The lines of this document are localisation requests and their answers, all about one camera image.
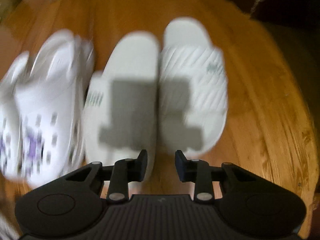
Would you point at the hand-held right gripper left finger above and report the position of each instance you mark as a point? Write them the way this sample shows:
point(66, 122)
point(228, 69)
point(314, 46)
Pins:
point(142, 166)

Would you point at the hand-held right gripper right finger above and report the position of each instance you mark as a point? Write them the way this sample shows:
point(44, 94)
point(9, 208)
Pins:
point(180, 166)

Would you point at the white slide sandal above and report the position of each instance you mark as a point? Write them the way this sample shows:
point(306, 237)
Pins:
point(125, 80)
point(190, 80)

